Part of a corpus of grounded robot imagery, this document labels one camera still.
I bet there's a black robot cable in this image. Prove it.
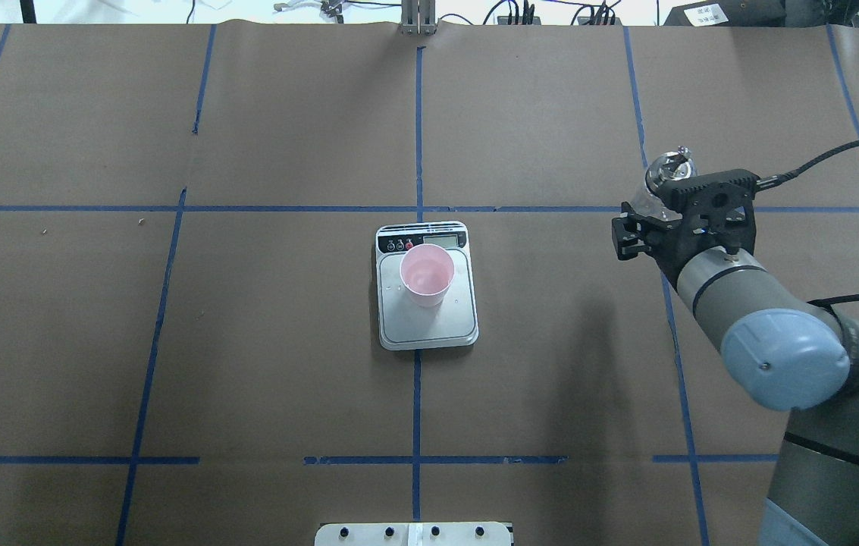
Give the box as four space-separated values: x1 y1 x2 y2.
757 134 859 308

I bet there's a grey digital kitchen scale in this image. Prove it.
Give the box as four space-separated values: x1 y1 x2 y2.
375 221 480 350

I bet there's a white pillar with base plate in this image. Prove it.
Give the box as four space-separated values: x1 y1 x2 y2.
314 521 516 545

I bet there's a pink paper cup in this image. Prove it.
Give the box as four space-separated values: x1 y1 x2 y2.
399 244 456 308

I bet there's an aluminium frame post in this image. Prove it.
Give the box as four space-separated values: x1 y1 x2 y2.
399 0 438 36

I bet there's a clear glass sauce bottle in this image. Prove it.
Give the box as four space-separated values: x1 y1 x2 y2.
620 146 696 222

